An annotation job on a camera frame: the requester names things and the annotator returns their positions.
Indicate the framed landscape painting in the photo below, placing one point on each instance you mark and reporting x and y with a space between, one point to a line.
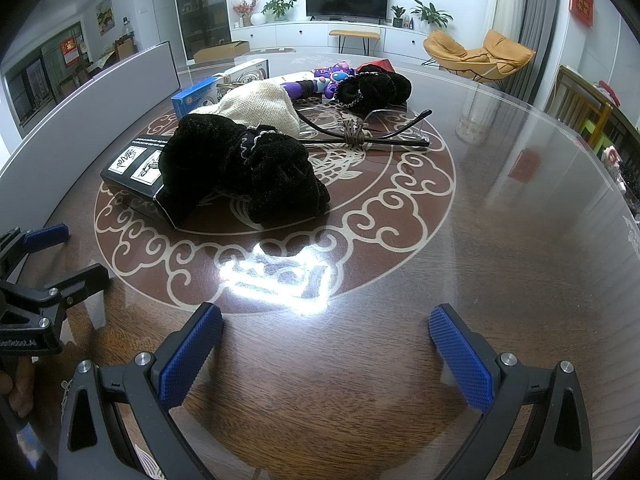
105 15

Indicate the red flower vase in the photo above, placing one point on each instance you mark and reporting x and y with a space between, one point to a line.
246 10

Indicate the small potted plant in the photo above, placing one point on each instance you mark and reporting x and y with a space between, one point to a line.
398 12

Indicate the white board panel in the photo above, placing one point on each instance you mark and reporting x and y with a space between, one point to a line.
90 95

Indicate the red pouch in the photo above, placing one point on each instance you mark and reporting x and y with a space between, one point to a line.
382 63

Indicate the red wall hanging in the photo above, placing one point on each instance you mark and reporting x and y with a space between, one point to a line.
581 4

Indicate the white round lamp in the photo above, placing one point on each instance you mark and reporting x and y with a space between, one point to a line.
257 18

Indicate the green potted plant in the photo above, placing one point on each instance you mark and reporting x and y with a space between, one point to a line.
278 6
430 14

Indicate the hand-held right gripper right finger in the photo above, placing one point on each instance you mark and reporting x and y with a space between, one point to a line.
460 360

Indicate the black box with white labels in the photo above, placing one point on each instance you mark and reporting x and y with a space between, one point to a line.
135 180

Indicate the wooden chair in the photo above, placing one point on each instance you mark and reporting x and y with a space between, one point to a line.
570 90

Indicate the white sheer curtain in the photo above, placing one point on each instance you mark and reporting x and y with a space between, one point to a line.
502 5

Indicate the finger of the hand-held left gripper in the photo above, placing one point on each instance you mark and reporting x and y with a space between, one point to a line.
47 236
75 282

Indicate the red window poster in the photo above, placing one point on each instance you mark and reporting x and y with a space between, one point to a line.
71 51

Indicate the large black velvet pouch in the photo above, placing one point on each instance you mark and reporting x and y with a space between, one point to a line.
270 180

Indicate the beige burlap pouch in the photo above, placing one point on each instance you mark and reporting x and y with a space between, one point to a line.
250 105

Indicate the wooden-top stool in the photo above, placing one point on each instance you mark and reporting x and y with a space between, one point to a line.
354 34

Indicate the black velvet pouch silver trim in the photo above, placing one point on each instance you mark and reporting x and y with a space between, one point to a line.
380 87

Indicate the person's left hand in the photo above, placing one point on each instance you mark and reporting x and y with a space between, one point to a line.
17 390

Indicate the white television cabinet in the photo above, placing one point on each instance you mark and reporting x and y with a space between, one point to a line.
300 35

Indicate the grey curtain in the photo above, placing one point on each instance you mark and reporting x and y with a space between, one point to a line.
540 25

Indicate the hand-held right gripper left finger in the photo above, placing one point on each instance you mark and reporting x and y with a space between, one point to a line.
190 355

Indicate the orange lounge chair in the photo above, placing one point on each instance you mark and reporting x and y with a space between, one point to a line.
450 47

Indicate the dark glass display cabinet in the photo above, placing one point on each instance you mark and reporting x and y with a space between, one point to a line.
200 5

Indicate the black-framed eyeglasses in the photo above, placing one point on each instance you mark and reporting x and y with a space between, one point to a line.
400 142

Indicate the blue cardboard box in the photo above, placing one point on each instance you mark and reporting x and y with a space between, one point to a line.
192 97

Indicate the brown patterned wooden desktop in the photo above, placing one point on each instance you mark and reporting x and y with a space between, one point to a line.
500 240

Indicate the purple toy figure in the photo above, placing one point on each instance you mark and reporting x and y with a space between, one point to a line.
327 82

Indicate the open cardboard box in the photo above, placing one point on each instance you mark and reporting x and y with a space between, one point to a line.
220 51

